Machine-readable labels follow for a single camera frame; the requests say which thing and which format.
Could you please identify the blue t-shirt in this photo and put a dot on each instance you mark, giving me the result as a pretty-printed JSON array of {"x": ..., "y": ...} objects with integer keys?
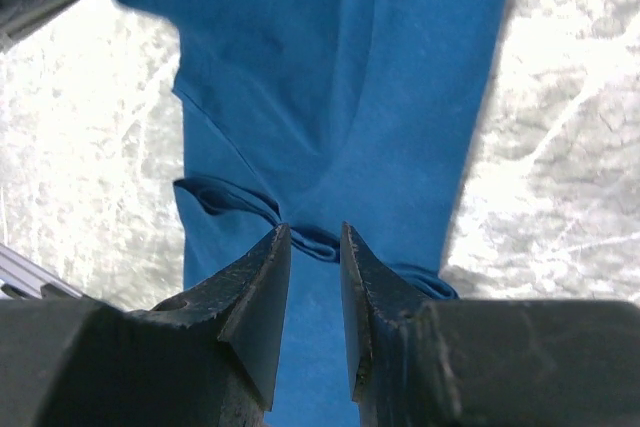
[{"x": 319, "y": 113}]

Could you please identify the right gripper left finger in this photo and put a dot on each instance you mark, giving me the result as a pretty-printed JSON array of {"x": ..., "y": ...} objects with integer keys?
[{"x": 205, "y": 357}]

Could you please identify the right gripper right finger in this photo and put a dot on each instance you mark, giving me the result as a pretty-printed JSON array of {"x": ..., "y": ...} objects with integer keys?
[{"x": 414, "y": 361}]

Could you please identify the aluminium frame rail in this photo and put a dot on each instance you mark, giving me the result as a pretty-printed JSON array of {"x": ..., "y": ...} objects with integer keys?
[{"x": 22, "y": 279}]

